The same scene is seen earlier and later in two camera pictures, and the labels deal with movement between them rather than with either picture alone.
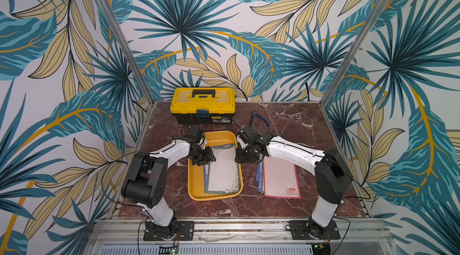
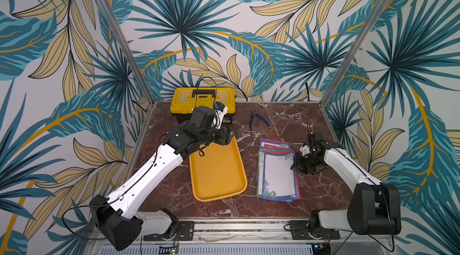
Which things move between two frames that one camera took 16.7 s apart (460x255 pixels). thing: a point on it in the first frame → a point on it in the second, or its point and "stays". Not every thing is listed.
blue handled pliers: x=254 y=113 stays
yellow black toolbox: x=203 y=105 stays
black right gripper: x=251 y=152 → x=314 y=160
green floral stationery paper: x=222 y=176 → x=260 y=172
